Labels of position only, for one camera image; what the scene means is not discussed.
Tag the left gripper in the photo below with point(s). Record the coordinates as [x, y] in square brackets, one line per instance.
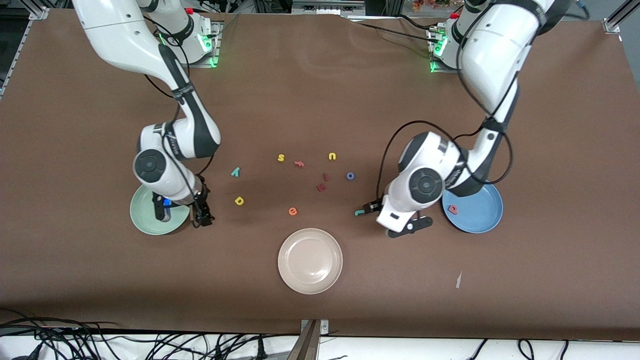
[373, 206]

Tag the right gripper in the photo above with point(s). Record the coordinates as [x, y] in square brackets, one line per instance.
[202, 206]

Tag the teal letter y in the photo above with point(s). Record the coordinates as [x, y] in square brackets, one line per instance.
[236, 171]

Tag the pink letter p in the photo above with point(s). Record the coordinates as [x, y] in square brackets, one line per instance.
[449, 209]

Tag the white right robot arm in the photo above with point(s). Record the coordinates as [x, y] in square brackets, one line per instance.
[125, 40]

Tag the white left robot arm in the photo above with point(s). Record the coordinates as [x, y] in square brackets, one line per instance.
[495, 50]

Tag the dark red letter k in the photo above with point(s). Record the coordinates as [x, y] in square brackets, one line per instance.
[321, 187]

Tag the green plate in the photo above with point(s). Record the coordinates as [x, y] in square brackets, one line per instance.
[145, 220]

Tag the beige plate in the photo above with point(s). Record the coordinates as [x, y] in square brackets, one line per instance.
[310, 261]

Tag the blue plate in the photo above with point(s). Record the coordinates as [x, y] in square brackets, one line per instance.
[480, 215]

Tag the white paper scrap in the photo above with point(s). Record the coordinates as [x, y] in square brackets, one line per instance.
[458, 280]

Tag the brown paper table cover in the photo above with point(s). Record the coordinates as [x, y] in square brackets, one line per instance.
[320, 100]

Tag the grey metal box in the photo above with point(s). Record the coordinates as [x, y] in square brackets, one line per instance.
[325, 6]

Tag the pink orange flowers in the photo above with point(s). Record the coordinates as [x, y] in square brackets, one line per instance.
[430, 4]

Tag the metal table edge bracket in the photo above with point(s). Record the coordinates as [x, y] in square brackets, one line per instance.
[312, 330]

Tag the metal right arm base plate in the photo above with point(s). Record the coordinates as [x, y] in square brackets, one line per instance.
[197, 65]

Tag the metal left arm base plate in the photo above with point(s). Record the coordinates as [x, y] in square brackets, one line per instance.
[442, 71]

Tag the aluminium frame profile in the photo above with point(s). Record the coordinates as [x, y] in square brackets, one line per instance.
[37, 12]
[612, 25]

